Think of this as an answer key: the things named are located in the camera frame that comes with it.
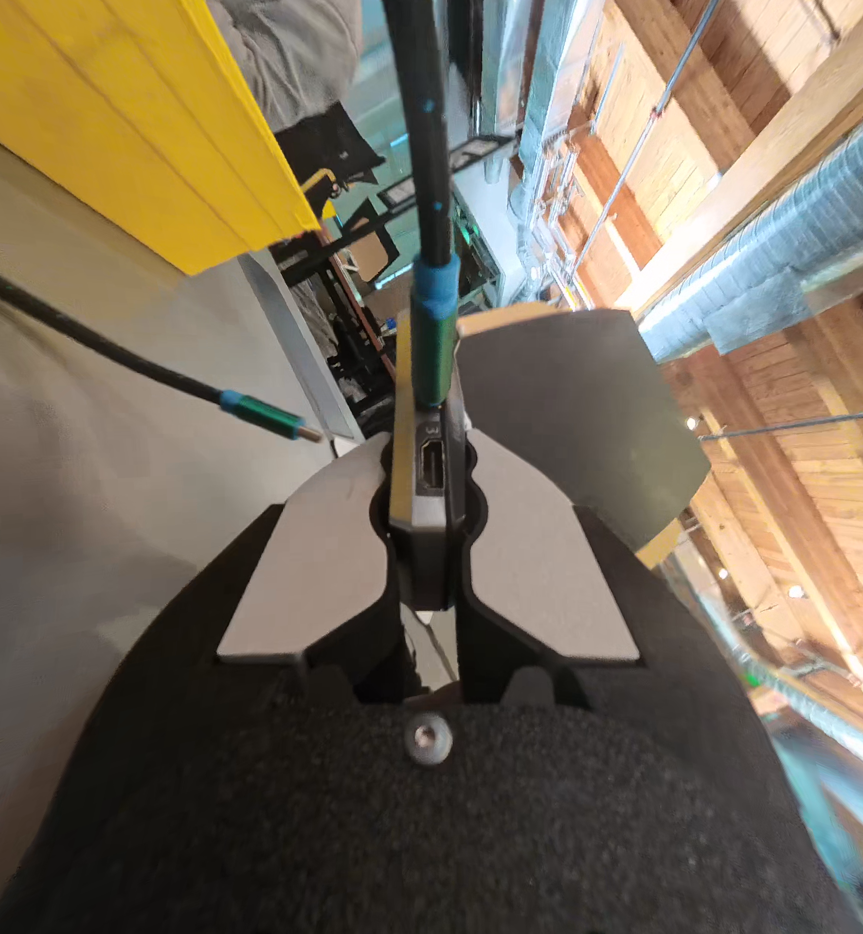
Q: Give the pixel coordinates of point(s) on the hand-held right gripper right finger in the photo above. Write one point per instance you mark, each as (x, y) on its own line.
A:
(541, 569)

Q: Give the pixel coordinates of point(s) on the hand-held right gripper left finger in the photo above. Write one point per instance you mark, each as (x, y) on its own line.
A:
(307, 569)

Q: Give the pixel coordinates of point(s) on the yellow storage bin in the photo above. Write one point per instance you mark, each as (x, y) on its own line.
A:
(110, 109)

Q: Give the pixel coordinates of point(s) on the grey desk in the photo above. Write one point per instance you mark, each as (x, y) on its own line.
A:
(110, 547)

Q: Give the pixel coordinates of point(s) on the metal ceiling pipe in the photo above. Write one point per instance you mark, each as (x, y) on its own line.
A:
(677, 77)

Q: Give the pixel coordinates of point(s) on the silver round ventilation duct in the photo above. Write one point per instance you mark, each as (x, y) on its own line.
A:
(803, 233)

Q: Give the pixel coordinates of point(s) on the insulated rectangular duct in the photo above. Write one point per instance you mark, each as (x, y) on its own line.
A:
(563, 66)

